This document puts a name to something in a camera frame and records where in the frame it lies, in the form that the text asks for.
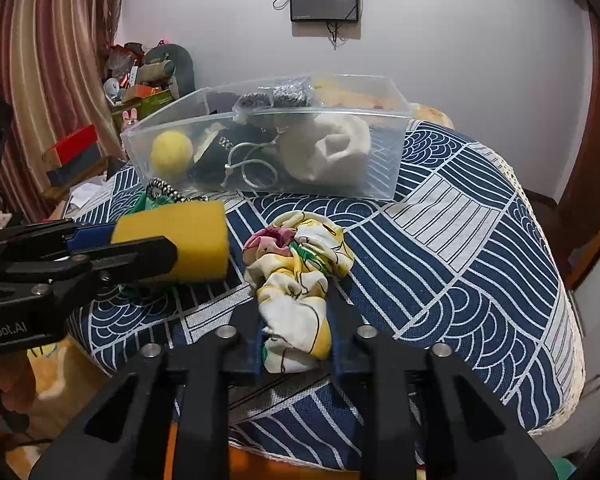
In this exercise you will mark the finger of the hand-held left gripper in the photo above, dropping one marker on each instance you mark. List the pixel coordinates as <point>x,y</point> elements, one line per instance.
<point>92,239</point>
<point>145,254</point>

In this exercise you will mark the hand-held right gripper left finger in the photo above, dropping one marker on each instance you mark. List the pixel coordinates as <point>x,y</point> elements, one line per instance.
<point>258,355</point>

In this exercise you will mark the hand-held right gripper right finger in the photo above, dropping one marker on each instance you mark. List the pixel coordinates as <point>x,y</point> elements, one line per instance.
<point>336,345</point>

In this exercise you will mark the yellow sponge block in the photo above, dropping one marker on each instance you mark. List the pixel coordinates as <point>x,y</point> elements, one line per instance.
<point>200,240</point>

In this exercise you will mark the floral yellow white cloth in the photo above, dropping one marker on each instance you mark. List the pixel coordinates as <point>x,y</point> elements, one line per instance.
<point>292,305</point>

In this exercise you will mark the clear plastic bin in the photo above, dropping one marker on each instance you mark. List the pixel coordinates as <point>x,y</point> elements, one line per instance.
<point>380,160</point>

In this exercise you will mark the yellow soft ball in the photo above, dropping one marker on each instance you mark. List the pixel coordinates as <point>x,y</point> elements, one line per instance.
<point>172,154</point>

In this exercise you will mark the grey speckled soft ball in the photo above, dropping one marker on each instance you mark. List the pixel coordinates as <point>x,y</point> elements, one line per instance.
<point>252,105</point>
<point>290,96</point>

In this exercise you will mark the green cloth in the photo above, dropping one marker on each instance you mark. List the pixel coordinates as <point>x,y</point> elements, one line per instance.
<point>147,202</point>

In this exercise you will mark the black white braided band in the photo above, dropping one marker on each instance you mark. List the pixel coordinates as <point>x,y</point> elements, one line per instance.
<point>162,189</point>

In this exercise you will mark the dark blue box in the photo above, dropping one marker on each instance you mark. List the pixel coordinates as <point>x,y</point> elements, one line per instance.
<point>77,172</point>

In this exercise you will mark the red box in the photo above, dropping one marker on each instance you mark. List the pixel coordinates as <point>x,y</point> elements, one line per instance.
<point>72,144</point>

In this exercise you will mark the black pouch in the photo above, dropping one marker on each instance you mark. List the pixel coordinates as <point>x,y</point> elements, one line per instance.
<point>215,157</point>

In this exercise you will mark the pink bunny toy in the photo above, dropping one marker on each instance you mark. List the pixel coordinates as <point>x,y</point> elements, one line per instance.
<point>129,117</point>

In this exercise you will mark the blue white patterned tablecloth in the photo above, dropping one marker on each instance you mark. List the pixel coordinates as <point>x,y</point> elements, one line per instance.
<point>455,280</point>

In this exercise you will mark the green cardboard box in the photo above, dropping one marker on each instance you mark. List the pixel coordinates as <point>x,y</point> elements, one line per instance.
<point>155,106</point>

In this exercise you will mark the striped red curtain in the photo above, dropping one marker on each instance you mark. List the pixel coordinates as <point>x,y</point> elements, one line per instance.
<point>45,60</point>

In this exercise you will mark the pale yellow cloth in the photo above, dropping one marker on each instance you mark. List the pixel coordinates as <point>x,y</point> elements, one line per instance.
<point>340,92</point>

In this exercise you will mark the black wall box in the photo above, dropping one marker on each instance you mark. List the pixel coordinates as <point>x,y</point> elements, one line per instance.
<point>324,1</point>

